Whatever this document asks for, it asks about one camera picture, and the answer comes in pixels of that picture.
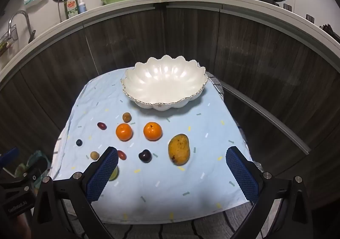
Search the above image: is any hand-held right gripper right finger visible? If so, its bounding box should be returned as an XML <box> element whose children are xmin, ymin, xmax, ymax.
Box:
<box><xmin>226</xmin><ymin>146</ymin><xmax>314</xmax><ymax>239</ymax></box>

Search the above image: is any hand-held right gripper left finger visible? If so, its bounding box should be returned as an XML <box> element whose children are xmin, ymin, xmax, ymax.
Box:
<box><xmin>31</xmin><ymin>146</ymin><xmax>119</xmax><ymax>239</ymax></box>

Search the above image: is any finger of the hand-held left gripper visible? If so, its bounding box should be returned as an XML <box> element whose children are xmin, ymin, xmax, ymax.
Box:
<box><xmin>0</xmin><ymin>148</ymin><xmax>20</xmax><ymax>168</ymax></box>

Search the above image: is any green apple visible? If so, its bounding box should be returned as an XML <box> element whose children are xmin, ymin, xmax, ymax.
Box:
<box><xmin>108</xmin><ymin>165</ymin><xmax>119</xmax><ymax>181</ymax></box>

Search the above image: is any dark purple plum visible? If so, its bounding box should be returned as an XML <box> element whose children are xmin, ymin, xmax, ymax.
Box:
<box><xmin>138</xmin><ymin>149</ymin><xmax>153</xmax><ymax>163</ymax></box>

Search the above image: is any orange mandarin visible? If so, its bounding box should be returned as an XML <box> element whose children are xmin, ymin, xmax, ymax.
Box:
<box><xmin>115</xmin><ymin>123</ymin><xmax>133</xmax><ymax>141</ymax></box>
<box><xmin>143</xmin><ymin>122</ymin><xmax>163</xmax><ymax>141</ymax></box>

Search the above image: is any yellow mango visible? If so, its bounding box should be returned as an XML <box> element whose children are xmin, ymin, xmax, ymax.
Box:
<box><xmin>168</xmin><ymin>134</ymin><xmax>191</xmax><ymax>166</ymax></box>

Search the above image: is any white scalloped bowl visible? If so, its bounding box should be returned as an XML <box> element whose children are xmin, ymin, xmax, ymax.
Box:
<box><xmin>121</xmin><ymin>55</ymin><xmax>209</xmax><ymax>110</ymax></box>

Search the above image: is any teal glass plate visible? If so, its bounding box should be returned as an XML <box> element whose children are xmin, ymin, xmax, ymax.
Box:
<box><xmin>27</xmin><ymin>150</ymin><xmax>51</xmax><ymax>176</ymax></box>

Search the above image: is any light blue patterned tablecloth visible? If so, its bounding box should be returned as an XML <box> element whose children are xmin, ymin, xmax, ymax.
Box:
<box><xmin>48</xmin><ymin>68</ymin><xmax>257</xmax><ymax>225</ymax></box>

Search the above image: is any chrome faucet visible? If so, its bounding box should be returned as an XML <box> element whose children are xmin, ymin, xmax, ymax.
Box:
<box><xmin>8</xmin><ymin>10</ymin><xmax>36</xmax><ymax>44</ymax></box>

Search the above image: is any green dish soap bottle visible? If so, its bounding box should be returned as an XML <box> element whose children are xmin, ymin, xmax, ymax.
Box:
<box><xmin>64</xmin><ymin>0</ymin><xmax>78</xmax><ymax>19</ymax></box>

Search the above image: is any grey metal table frame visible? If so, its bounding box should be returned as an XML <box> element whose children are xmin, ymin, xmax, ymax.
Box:
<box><xmin>219</xmin><ymin>80</ymin><xmax>311</xmax><ymax>155</ymax></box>

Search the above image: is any wire sink rack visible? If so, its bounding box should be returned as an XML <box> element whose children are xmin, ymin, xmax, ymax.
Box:
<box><xmin>0</xmin><ymin>25</ymin><xmax>18</xmax><ymax>56</ymax></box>

